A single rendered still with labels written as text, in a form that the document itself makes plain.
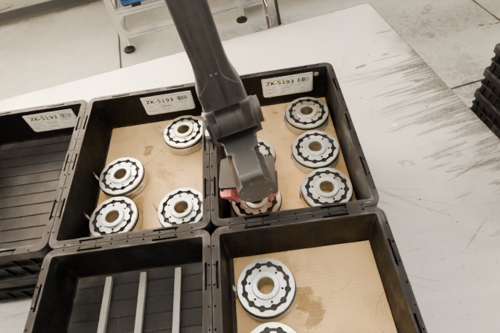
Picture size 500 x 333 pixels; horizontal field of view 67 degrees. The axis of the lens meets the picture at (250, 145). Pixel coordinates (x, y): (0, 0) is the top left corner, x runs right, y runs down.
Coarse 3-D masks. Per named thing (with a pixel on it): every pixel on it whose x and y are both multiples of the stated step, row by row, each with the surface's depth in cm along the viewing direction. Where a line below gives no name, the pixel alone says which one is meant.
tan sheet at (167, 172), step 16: (128, 128) 99; (144, 128) 99; (112, 144) 96; (128, 144) 96; (144, 144) 95; (160, 144) 94; (112, 160) 93; (144, 160) 92; (160, 160) 91; (176, 160) 90; (192, 160) 90; (160, 176) 88; (176, 176) 87; (192, 176) 87; (144, 192) 86; (160, 192) 85; (144, 208) 83; (144, 224) 80; (160, 224) 80
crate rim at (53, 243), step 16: (112, 96) 93; (128, 96) 92; (80, 128) 87; (80, 144) 84; (208, 144) 79; (208, 160) 76; (208, 176) 74; (64, 192) 76; (208, 192) 71; (64, 208) 73; (208, 208) 69; (192, 224) 67; (208, 224) 67; (80, 240) 68; (96, 240) 68; (112, 240) 67
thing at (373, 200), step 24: (264, 72) 91; (288, 72) 91; (336, 96) 83; (360, 144) 74; (216, 168) 75; (360, 168) 71; (216, 192) 71; (216, 216) 68; (240, 216) 67; (264, 216) 67; (288, 216) 66
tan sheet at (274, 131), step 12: (264, 108) 98; (276, 108) 97; (264, 120) 95; (276, 120) 94; (264, 132) 92; (276, 132) 92; (288, 132) 92; (276, 144) 90; (288, 144) 89; (276, 156) 87; (288, 156) 87; (288, 168) 85; (336, 168) 83; (288, 180) 83; (300, 180) 82; (288, 192) 81; (324, 192) 80; (288, 204) 79; (300, 204) 79
